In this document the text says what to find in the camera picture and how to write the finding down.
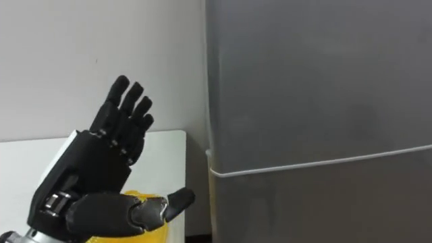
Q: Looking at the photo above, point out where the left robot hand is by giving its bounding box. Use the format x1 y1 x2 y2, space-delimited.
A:
26 74 196 242

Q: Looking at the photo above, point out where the white desk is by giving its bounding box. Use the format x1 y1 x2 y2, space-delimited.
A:
0 129 187 243

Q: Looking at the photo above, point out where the grey fridge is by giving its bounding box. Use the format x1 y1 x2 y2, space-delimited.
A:
205 0 432 243

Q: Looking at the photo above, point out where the yellow soft toy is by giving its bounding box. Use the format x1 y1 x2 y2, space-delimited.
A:
85 190 169 243

